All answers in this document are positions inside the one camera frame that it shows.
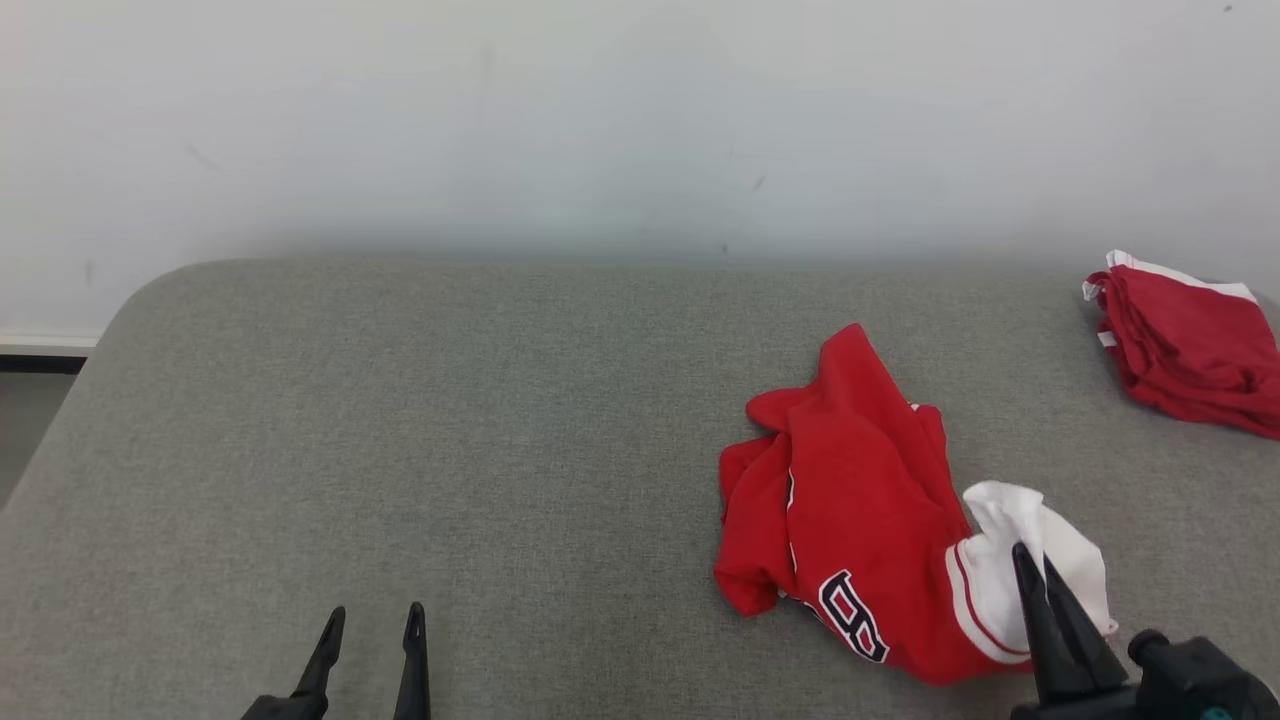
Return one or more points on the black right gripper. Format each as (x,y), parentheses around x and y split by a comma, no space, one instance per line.
(1190,685)

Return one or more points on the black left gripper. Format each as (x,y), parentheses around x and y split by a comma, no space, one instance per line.
(285,710)

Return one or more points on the red jersey with white sleeves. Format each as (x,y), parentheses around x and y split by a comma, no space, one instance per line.
(860,500)

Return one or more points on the red garment with white band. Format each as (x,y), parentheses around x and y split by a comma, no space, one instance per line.
(1190,350)

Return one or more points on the grey fabric sofa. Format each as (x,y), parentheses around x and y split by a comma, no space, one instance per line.
(450,450)

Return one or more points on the white wall baseboard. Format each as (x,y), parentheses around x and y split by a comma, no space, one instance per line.
(45,342)

